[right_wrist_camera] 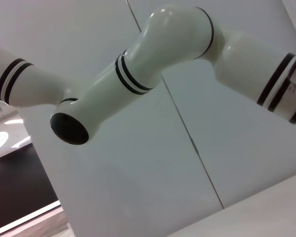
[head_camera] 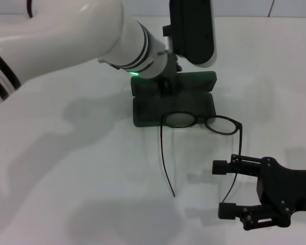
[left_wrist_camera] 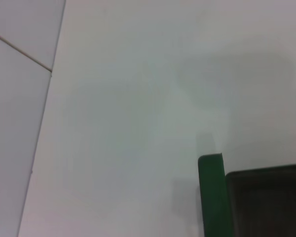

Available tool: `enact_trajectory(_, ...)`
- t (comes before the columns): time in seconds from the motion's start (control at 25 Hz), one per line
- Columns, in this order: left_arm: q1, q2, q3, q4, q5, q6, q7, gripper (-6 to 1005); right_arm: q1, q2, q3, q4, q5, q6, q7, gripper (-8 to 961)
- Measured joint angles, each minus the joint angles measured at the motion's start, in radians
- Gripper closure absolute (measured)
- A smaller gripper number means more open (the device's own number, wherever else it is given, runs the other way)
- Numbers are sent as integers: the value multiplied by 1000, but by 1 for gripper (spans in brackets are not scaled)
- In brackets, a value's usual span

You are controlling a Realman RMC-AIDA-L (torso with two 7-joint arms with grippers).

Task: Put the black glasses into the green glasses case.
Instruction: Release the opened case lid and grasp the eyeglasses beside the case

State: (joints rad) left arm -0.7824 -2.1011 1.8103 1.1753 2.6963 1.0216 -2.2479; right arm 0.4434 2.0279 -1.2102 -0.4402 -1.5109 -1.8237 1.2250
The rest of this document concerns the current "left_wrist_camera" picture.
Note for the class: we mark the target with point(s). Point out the green glasses case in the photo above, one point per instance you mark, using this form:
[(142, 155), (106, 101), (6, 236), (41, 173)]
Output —
[(212, 192)]

